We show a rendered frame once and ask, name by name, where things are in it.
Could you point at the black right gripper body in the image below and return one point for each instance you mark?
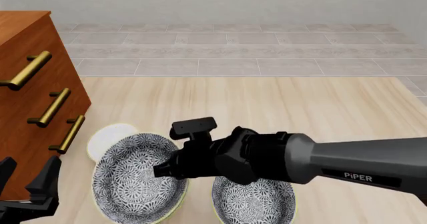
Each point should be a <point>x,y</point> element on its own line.
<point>197,159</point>

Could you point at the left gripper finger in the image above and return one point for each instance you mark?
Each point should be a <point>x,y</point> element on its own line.
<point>6,171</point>
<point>46,184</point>

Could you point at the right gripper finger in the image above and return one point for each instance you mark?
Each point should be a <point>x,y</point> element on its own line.
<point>165,170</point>

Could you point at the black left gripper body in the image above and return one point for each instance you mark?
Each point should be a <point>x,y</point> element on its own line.
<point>23,209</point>

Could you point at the patterned black white bowl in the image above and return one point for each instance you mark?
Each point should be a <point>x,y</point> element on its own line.
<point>253,204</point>
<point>130,184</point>

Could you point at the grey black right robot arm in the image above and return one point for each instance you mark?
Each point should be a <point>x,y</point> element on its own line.
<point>350,159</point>

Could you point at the white round plate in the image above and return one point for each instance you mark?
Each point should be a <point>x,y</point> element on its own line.
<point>106,136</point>

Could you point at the wooden cabinet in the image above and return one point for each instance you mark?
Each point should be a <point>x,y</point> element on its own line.
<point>30,39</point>

